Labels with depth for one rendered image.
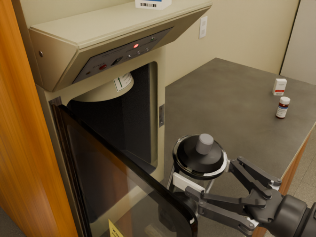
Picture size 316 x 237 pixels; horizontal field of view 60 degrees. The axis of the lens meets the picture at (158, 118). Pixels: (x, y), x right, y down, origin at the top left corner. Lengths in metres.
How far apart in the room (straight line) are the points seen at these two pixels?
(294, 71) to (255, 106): 2.28
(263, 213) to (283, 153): 0.62
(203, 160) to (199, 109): 0.78
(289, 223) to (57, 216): 0.37
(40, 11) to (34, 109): 0.15
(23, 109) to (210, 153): 0.33
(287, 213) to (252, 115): 0.83
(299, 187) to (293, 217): 1.91
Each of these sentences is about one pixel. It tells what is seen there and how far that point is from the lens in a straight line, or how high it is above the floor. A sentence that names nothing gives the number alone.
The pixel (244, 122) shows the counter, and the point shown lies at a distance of 1.23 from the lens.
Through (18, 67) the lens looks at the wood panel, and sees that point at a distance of 0.35.
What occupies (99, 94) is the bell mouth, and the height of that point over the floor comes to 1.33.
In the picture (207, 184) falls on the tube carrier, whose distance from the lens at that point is 0.56.
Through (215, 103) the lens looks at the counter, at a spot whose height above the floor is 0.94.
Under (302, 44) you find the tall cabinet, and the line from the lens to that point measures 3.52.
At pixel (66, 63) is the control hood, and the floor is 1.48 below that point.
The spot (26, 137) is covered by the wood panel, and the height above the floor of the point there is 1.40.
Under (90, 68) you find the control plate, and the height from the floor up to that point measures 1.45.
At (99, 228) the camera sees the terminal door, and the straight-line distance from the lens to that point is 0.60.
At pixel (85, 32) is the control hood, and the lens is 0.39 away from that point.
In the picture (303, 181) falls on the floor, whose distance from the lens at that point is 2.48.
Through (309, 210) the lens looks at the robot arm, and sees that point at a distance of 0.53.
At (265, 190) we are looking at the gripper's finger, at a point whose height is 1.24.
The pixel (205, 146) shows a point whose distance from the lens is 0.51.
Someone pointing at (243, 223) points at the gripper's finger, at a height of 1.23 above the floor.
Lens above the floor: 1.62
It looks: 35 degrees down
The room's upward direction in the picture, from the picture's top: straight up
